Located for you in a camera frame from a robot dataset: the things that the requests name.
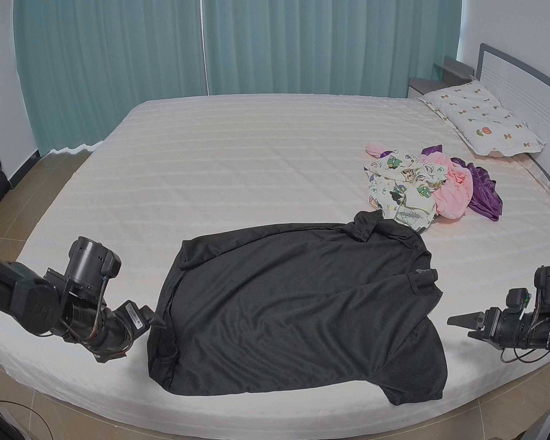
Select black T-shirt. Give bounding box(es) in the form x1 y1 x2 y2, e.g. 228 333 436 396
147 210 449 407

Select pink garment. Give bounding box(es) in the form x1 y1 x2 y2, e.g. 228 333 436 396
366 142 474 221

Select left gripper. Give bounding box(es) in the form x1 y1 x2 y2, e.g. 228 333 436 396
102 299 156 358

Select white printed garment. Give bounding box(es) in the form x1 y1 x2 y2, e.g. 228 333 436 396
364 150 450 236

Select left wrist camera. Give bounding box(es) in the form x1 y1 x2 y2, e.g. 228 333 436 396
102 250 123 280

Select white printed pillow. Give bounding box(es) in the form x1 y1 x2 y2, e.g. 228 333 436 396
417 80 546 158

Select purple garment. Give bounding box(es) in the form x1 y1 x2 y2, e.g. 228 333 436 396
422 144 504 222

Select blue-green curtain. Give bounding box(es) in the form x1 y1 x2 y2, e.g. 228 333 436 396
14 0 209 155
202 0 464 97

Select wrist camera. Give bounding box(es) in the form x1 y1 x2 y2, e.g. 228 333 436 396
505 287 531 314
102 250 123 280

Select grey bedside table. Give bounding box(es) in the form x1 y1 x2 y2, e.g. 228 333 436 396
408 55 475 100

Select bed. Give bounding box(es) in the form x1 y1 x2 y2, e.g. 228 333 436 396
0 43 550 434

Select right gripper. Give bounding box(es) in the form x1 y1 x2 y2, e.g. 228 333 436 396
447 307 516 351

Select black cable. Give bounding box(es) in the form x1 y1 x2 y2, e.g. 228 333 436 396
500 337 550 365

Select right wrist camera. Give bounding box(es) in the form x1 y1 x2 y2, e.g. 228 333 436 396
505 287 531 314

